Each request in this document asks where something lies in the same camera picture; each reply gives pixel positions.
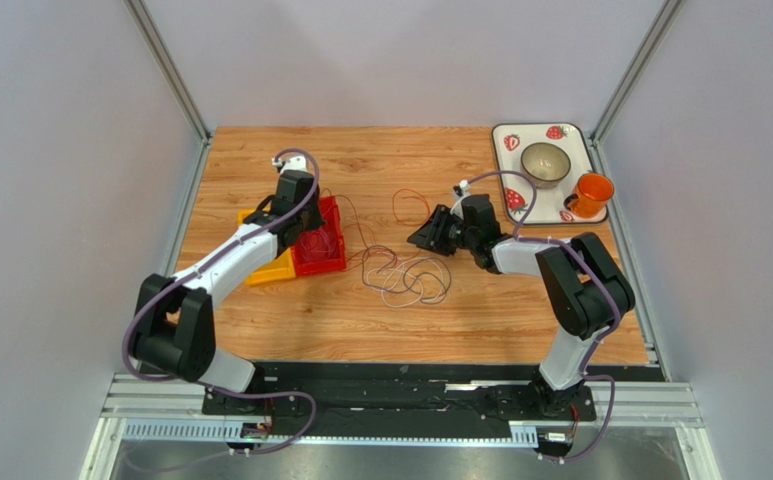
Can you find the orange mug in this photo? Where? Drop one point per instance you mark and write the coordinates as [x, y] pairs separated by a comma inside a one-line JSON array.
[[590, 195]]

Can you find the strawberry pattern tray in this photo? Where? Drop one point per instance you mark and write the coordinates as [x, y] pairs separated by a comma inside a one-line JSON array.
[[521, 197]]

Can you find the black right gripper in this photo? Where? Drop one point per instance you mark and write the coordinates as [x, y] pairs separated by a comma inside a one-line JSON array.
[[445, 229]]

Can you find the aluminium frame rail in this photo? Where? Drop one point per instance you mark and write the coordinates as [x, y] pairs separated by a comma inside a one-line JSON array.
[[153, 38]]

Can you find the yellow plastic bin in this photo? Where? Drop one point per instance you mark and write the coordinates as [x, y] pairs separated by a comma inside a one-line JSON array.
[[280, 269]]

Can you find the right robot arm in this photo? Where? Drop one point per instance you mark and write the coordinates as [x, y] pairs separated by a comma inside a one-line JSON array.
[[588, 292]]

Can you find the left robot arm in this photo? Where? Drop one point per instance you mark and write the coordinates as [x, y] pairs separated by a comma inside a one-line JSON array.
[[173, 329]]

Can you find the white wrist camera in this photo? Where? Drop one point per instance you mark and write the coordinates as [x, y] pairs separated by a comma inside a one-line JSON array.
[[290, 162], [461, 191]]

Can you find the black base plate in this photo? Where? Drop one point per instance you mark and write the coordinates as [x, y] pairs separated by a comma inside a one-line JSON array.
[[399, 401]]

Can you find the red plastic bin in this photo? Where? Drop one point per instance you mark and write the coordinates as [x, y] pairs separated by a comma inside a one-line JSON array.
[[323, 250]]

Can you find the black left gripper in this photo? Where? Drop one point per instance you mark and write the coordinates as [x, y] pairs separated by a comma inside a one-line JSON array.
[[316, 218]]

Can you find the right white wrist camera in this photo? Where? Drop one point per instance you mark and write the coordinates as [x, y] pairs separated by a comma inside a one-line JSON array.
[[461, 191]]

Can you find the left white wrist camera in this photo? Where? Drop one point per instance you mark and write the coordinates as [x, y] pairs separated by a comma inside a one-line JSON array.
[[290, 162]]

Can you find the beige ceramic bowl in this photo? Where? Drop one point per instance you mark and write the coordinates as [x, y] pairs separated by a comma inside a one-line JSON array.
[[546, 164]]

